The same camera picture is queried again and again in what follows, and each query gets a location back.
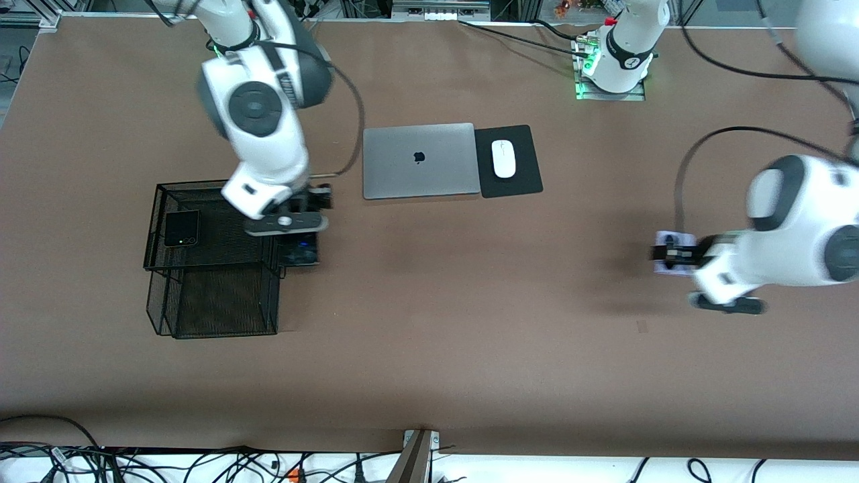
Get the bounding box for black mouse pad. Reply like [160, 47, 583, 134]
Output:
[474, 124, 544, 199]

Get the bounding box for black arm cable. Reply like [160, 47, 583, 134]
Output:
[673, 0, 859, 233]
[255, 40, 367, 180]

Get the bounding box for grey power strip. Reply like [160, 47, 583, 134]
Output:
[392, 0, 491, 23]

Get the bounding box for tangled floor cables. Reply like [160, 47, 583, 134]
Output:
[0, 443, 403, 483]

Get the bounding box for lavender flip phone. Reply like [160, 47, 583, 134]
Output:
[654, 229, 697, 277]

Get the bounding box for white computer mouse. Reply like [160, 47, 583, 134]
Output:
[491, 139, 517, 179]

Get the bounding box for silver closed laptop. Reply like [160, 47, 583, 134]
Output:
[362, 122, 483, 201]

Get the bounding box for black flip phone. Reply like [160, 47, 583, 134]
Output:
[164, 209, 201, 248]

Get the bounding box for black wire mesh basket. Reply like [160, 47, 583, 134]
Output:
[143, 178, 289, 339]

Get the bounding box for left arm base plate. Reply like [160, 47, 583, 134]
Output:
[574, 35, 647, 102]

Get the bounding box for black slab smartphone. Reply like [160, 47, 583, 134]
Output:
[277, 235, 321, 268]

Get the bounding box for black table cable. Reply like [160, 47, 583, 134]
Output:
[534, 18, 583, 41]
[458, 19, 591, 58]

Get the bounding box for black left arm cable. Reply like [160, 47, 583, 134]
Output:
[673, 0, 859, 233]

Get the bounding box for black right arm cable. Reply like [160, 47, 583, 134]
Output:
[255, 40, 367, 180]

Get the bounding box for grey camera stand post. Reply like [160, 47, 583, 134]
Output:
[386, 429, 441, 483]

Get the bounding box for aluminium frame rail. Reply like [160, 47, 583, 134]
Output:
[0, 0, 95, 31]

